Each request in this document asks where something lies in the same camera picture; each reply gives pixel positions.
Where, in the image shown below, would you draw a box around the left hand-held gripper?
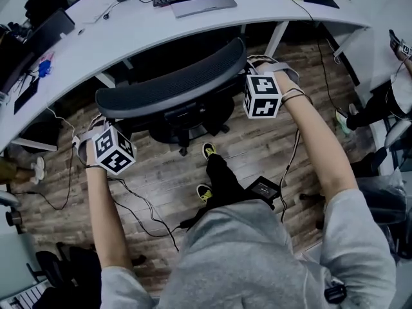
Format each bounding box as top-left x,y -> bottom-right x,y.
71,115 -> 139,177

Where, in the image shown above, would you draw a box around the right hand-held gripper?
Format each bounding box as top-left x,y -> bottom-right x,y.
241,55 -> 301,120

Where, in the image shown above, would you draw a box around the black mesh office chair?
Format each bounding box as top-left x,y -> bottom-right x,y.
95,37 -> 248,156

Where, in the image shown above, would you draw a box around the person's right forearm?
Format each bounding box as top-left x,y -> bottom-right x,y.
276,72 -> 360,205

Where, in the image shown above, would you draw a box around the person's left forearm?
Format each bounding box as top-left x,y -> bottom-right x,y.
85,166 -> 135,272

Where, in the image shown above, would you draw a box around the plastic-wrapped office chair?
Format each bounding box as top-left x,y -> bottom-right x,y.
299,164 -> 412,260

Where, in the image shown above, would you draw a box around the person's left hand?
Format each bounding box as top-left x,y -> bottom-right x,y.
92,120 -> 109,135

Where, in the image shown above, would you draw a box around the person's right hand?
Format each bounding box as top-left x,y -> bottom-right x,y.
255,62 -> 279,75

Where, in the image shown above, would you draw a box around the white wristband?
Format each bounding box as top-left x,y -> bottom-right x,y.
282,90 -> 306,102

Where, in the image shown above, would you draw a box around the person's right black shoe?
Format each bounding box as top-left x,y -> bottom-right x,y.
201,142 -> 217,161

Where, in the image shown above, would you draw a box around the person's black shoe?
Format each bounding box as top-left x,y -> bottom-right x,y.
196,183 -> 214,203
201,142 -> 217,161

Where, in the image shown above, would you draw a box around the black display device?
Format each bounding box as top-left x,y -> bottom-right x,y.
245,175 -> 281,211

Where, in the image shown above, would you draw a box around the person's black trousers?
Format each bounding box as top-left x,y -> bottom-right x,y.
205,153 -> 257,211

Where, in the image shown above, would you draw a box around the person's left black shoe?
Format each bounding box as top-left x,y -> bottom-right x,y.
196,183 -> 214,203

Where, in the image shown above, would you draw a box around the small black keyboard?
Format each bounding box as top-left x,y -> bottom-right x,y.
13,81 -> 40,115

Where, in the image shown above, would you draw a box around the blue object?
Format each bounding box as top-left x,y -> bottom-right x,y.
37,59 -> 54,77

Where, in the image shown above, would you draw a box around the white curved desk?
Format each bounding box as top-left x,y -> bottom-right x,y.
0,0 -> 371,154

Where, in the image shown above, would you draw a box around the white straight desk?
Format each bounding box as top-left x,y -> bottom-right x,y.
333,0 -> 412,91

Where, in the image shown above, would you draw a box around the person's grey hoodie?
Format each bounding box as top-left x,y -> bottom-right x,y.
100,188 -> 397,309

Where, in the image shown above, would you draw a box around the white black striped panel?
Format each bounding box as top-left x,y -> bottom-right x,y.
0,281 -> 49,309

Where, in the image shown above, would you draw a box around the black clip-on device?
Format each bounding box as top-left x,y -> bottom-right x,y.
324,281 -> 348,302

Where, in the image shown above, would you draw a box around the long black power cable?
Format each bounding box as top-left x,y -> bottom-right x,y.
14,145 -> 75,211

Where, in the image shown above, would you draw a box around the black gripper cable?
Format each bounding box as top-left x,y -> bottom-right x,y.
108,177 -> 181,253
279,129 -> 302,224

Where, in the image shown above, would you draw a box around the white power cable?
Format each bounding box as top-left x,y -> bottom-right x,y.
46,106 -> 77,138

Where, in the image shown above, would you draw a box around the black hanging desk cable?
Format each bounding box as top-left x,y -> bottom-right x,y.
301,1 -> 342,113

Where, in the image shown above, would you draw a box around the black cable with plug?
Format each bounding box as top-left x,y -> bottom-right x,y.
102,0 -> 155,21

